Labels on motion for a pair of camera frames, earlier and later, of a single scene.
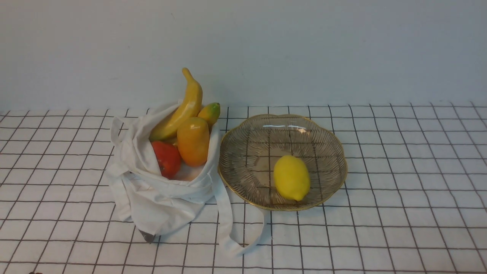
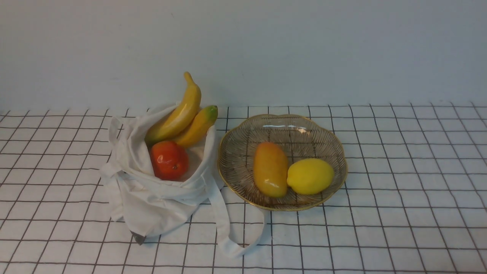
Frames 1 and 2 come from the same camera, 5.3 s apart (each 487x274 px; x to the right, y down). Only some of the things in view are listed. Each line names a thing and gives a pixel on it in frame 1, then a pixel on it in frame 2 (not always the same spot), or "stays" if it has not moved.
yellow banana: [189, 107] stays
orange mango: [193, 137] -> [270, 166]
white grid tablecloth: [414, 200] stays
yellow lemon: [292, 177] -> [310, 176]
